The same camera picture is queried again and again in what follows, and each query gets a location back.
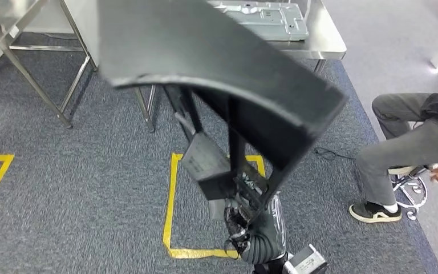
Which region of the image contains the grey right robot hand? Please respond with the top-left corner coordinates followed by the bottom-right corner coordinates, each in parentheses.
top-left (222, 172), bottom-right (288, 247)

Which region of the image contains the black plastic plate bracket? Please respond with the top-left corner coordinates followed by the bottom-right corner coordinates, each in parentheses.
top-left (97, 0), bottom-right (348, 224)

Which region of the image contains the steel workbench table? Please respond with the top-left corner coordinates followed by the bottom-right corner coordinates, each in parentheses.
top-left (133, 0), bottom-right (347, 134)
top-left (0, 0), bottom-right (99, 130)

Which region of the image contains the chrome swivel stool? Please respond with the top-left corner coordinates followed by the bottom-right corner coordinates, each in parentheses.
top-left (387, 164), bottom-right (438, 221)

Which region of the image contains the person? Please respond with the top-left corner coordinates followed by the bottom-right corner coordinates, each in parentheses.
top-left (349, 92), bottom-right (438, 224)

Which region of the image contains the stamped metal plate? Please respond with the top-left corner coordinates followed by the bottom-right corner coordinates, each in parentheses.
top-left (206, 0), bottom-right (310, 42)

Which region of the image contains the white cabinet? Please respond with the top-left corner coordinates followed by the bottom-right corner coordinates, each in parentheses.
top-left (0, 0), bottom-right (101, 71)

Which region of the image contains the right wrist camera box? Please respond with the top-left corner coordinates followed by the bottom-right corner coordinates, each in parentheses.
top-left (283, 244), bottom-right (328, 274)

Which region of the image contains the black floor cable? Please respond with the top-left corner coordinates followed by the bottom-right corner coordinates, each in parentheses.
top-left (313, 147), bottom-right (356, 162)

